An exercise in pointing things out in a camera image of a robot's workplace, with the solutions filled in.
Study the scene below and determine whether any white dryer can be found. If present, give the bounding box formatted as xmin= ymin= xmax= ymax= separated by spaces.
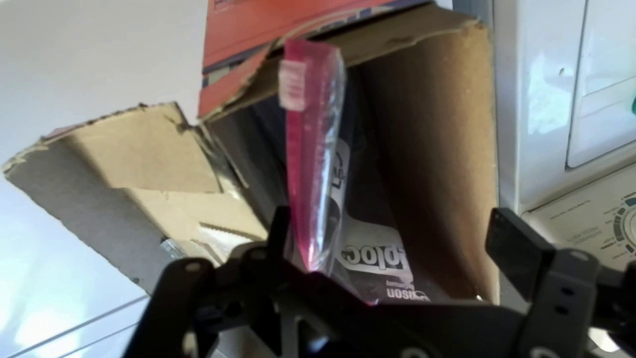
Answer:
xmin=0 ymin=181 xmax=148 ymax=358

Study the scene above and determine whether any orange Tide detergent box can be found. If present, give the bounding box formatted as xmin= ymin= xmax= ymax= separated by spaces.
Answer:
xmin=4 ymin=0 xmax=499 ymax=303

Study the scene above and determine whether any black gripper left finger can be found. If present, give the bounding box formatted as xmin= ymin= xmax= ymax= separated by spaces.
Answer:
xmin=241 ymin=207 xmax=372 ymax=358

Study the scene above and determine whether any white washing machine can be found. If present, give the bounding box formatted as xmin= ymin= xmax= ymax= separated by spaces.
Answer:
xmin=491 ymin=0 xmax=636 ymax=271

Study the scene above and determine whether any clear zip plastic bag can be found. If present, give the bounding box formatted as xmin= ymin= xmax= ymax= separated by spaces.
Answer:
xmin=279 ymin=40 xmax=432 ymax=305

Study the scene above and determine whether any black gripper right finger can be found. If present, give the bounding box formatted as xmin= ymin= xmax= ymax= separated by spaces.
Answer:
xmin=485 ymin=209 xmax=601 ymax=358

